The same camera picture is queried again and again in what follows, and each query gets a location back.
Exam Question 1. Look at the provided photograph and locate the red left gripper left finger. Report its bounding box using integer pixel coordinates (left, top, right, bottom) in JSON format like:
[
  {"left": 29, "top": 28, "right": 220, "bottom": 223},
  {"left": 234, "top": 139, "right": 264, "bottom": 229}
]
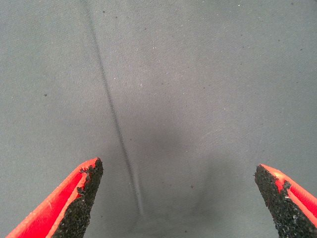
[{"left": 4, "top": 157, "right": 104, "bottom": 238}]

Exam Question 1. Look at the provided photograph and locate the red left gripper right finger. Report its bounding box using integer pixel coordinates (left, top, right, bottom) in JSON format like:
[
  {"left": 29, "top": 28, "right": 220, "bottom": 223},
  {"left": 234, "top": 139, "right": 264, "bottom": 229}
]
[{"left": 253, "top": 163, "right": 317, "bottom": 238}]

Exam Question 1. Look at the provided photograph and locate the dark grey table cloth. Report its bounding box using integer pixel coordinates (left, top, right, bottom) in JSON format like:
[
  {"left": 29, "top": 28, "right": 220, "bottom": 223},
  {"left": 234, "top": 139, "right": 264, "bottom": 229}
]
[{"left": 0, "top": 0, "right": 317, "bottom": 238}]

